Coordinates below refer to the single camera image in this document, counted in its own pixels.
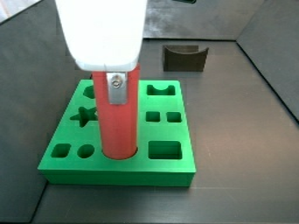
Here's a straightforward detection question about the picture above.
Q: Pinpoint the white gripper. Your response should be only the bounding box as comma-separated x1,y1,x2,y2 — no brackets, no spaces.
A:
54,0,147,105

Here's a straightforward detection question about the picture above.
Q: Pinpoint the red cylinder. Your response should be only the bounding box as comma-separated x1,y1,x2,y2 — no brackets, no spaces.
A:
92,66,140,159

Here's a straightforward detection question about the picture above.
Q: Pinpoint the black cradle fixture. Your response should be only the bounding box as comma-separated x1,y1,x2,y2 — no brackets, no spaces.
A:
163,45,209,72

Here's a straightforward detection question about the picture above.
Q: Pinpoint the green shape sorter block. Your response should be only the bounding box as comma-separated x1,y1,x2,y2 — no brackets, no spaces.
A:
37,80,196,186

